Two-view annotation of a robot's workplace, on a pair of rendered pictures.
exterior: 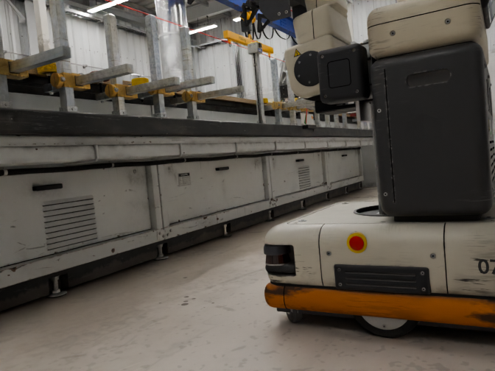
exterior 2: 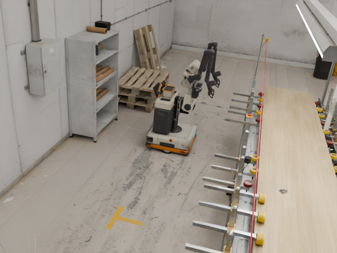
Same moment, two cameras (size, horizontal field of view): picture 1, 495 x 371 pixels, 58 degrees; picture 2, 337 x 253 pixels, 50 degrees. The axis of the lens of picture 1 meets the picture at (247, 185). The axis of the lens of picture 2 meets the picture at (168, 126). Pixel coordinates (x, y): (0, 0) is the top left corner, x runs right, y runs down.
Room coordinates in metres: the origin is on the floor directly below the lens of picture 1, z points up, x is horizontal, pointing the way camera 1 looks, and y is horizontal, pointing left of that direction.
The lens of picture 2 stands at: (6.05, -2.01, 2.75)
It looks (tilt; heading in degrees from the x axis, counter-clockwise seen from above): 26 degrees down; 163
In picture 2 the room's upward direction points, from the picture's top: 5 degrees clockwise
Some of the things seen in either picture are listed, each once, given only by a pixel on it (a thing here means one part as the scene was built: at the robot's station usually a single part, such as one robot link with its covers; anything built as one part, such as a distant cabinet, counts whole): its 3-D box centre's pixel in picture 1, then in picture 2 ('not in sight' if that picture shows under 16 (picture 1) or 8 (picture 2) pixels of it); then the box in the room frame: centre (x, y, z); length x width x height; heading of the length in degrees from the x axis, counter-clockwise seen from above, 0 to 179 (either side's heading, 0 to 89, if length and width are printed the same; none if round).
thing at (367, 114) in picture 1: (331, 83); (186, 105); (1.38, -0.28, 0.68); 0.28 x 0.27 x 0.25; 150
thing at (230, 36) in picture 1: (250, 43); not in sight; (8.44, -0.30, 2.65); 1.71 x 0.09 x 0.32; 150
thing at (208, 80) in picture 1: (174, 87); (243, 114); (2.08, 0.29, 0.83); 0.43 x 0.03 x 0.04; 60
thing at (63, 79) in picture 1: (70, 82); not in sight; (1.66, 0.61, 0.82); 0.14 x 0.06 x 0.05; 150
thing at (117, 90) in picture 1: (121, 91); not in sight; (1.88, 0.48, 0.80); 0.14 x 0.06 x 0.05; 150
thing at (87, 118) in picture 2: not in sight; (94, 84); (0.64, -1.58, 0.78); 0.90 x 0.45 x 1.55; 150
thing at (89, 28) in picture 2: not in sight; (96, 29); (0.54, -1.53, 1.59); 0.30 x 0.08 x 0.08; 60
